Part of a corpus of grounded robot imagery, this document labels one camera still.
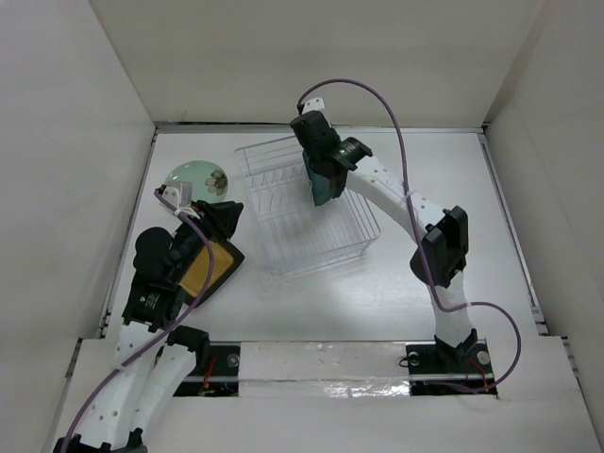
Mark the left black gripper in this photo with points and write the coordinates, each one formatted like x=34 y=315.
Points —
x=220 y=218

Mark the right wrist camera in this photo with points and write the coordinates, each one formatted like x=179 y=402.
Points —
x=313 y=104

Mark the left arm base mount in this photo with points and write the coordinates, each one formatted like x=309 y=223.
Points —
x=217 y=364

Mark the teal square plate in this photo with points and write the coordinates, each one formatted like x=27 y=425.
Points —
x=321 y=188

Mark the white wire dish rack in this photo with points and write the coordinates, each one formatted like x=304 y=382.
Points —
x=297 y=236

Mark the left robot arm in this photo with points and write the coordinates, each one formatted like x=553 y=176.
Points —
x=175 y=273

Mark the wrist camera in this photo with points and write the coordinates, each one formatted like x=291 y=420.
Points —
x=313 y=104
x=177 y=194

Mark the mint floral round plate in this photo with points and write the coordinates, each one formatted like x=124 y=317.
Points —
x=209 y=181

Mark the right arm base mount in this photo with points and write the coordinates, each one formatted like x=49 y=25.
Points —
x=435 y=369

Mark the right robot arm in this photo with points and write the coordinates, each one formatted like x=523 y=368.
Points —
x=441 y=235

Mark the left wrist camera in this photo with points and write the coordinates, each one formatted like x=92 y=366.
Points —
x=177 y=194

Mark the metal base rail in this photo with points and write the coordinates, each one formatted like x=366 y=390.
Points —
x=325 y=375

